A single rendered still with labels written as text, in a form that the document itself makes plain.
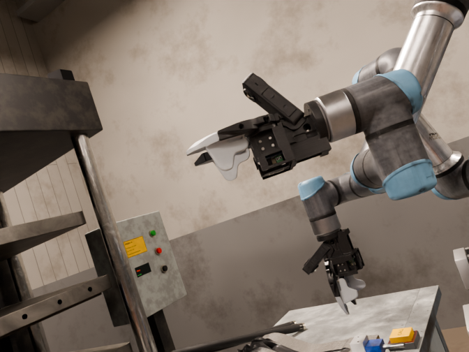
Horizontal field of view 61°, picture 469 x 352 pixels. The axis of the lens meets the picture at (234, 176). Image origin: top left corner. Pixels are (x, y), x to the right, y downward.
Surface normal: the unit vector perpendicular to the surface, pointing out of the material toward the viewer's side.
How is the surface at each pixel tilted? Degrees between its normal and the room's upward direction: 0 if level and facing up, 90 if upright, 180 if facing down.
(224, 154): 83
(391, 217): 90
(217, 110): 90
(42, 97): 90
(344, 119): 111
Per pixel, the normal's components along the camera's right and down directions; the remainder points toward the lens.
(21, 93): 0.78, -0.33
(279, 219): -0.44, 0.07
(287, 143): -0.08, -0.20
